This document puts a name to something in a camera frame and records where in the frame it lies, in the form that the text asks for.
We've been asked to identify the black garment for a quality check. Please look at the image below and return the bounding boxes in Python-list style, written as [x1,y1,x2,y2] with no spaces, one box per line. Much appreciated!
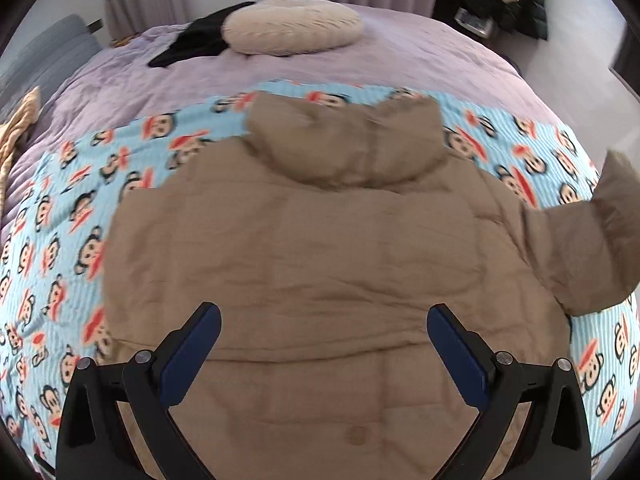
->
[148,2,261,69]

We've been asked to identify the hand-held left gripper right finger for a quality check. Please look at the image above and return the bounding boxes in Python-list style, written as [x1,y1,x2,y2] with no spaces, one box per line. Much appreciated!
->
[426,302,594,480]

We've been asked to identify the dark green puffer jacket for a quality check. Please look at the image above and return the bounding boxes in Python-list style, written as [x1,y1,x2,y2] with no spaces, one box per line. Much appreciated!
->
[500,0,549,41]

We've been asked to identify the blue monkey print blanket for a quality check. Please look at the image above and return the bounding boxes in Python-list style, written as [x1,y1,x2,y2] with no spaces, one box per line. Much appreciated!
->
[0,79,640,467]

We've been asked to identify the yellow crumpled cloth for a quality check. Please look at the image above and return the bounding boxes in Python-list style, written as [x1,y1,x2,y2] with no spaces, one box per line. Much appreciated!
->
[0,86,42,177]

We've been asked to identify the lilac bedspread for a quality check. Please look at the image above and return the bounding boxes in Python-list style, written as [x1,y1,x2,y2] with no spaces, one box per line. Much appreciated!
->
[0,2,566,233]

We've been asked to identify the round beige cushion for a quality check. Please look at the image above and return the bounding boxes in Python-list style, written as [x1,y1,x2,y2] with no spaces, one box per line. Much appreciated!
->
[221,0,363,56]

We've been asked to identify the grey padded headboard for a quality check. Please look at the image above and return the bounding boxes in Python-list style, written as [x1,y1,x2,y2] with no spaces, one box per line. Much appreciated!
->
[0,14,104,107]

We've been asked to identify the tan puffer jacket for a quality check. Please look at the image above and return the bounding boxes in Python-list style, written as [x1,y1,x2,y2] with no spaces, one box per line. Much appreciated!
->
[102,91,640,480]

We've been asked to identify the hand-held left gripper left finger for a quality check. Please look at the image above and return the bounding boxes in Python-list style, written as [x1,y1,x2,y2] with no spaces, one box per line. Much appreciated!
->
[56,301,223,480]

